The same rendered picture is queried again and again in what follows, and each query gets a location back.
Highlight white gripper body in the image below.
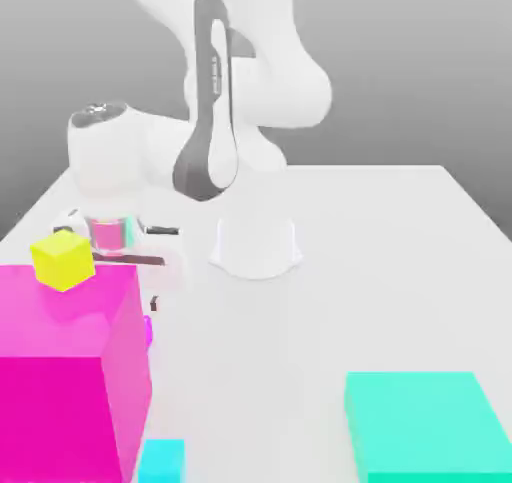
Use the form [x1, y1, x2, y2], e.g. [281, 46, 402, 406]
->
[91, 246, 192, 294]

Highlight small yellow cube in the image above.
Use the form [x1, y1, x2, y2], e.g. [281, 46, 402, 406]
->
[30, 228, 97, 294]

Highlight small cyan cube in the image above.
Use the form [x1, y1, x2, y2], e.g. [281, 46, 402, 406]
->
[138, 438, 186, 483]

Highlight large magenta box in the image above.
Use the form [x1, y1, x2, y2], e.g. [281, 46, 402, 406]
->
[0, 263, 154, 483]

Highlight large turquoise box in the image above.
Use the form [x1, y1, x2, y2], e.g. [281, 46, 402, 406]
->
[344, 371, 512, 483]

